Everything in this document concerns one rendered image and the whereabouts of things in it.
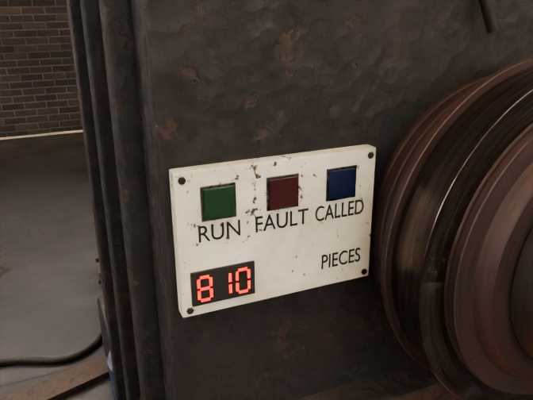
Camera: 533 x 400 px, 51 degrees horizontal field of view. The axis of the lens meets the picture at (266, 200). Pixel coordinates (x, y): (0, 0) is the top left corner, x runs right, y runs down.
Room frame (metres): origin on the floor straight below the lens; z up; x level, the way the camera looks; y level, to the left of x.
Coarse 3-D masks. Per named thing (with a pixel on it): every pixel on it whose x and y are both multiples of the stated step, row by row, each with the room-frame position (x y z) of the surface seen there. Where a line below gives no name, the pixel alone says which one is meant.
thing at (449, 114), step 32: (512, 64) 0.67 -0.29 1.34; (448, 96) 0.73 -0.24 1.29; (480, 96) 0.65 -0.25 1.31; (416, 128) 0.71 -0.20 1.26; (448, 128) 0.63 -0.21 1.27; (416, 160) 0.62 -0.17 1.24; (384, 192) 0.68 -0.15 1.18; (384, 224) 0.67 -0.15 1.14; (384, 256) 0.60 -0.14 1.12; (384, 288) 0.60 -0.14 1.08; (416, 352) 0.62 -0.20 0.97
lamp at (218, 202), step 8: (208, 192) 0.58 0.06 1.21; (216, 192) 0.58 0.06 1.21; (224, 192) 0.59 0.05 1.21; (232, 192) 0.59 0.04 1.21; (208, 200) 0.58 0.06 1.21; (216, 200) 0.58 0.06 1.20; (224, 200) 0.59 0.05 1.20; (232, 200) 0.59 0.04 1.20; (208, 208) 0.58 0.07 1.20; (216, 208) 0.58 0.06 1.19; (224, 208) 0.59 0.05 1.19; (232, 208) 0.59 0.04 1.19; (208, 216) 0.58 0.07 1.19; (216, 216) 0.58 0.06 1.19; (224, 216) 0.59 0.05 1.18
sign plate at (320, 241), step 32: (256, 160) 0.62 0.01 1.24; (288, 160) 0.62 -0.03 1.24; (320, 160) 0.64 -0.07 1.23; (352, 160) 0.66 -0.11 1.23; (192, 192) 0.58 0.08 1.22; (256, 192) 0.61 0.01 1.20; (320, 192) 0.64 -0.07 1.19; (192, 224) 0.58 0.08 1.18; (224, 224) 0.59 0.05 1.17; (256, 224) 0.61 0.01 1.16; (288, 224) 0.62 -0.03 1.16; (320, 224) 0.64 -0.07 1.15; (352, 224) 0.66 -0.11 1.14; (192, 256) 0.58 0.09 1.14; (224, 256) 0.59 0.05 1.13; (256, 256) 0.61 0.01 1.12; (288, 256) 0.62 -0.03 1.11; (320, 256) 0.64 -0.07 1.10; (352, 256) 0.66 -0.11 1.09; (192, 288) 0.57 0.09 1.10; (224, 288) 0.59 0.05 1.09; (256, 288) 0.61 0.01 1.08; (288, 288) 0.62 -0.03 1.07
